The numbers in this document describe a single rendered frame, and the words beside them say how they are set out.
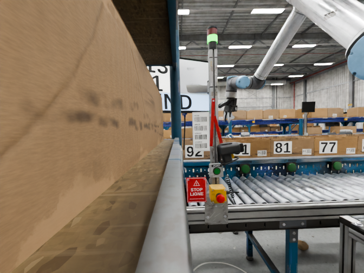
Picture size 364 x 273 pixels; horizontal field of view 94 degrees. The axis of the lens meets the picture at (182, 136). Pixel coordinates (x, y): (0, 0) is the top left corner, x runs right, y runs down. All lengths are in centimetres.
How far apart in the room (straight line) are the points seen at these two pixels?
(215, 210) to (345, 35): 88
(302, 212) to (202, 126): 70
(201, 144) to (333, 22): 69
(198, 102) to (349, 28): 63
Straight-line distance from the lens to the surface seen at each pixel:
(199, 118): 85
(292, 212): 113
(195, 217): 97
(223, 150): 82
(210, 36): 97
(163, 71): 95
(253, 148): 160
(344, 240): 115
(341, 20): 91
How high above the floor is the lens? 117
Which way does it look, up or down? 3 degrees down
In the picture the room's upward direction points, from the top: 2 degrees counter-clockwise
